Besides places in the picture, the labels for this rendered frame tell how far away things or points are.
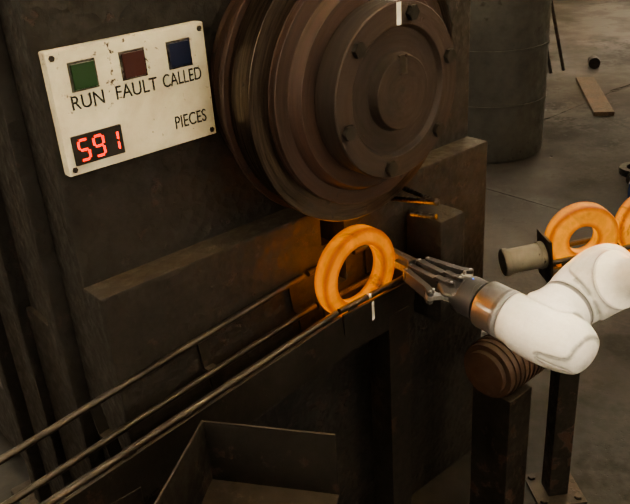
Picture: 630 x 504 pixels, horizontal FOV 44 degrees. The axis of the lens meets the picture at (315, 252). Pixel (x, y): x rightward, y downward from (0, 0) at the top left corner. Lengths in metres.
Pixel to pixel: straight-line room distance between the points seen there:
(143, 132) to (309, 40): 0.29
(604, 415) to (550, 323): 1.10
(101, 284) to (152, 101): 0.30
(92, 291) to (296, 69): 0.47
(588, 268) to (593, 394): 1.11
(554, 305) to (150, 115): 0.72
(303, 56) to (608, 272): 0.62
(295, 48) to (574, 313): 0.62
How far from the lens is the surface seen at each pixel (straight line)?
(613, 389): 2.50
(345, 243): 1.40
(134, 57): 1.20
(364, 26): 1.18
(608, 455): 2.26
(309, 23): 1.19
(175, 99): 1.25
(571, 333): 1.31
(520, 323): 1.33
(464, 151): 1.73
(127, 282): 1.27
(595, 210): 1.70
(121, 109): 1.21
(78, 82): 1.16
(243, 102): 1.19
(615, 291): 1.38
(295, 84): 1.18
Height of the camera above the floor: 1.44
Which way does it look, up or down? 26 degrees down
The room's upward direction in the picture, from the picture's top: 4 degrees counter-clockwise
